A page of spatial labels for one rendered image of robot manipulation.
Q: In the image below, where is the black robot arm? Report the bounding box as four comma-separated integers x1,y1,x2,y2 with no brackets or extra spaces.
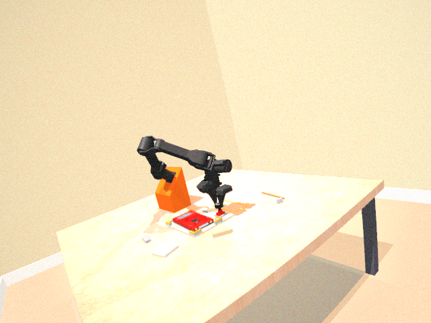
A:
137,135,232,194

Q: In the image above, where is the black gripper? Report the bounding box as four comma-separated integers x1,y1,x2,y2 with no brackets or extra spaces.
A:
206,173,232,206

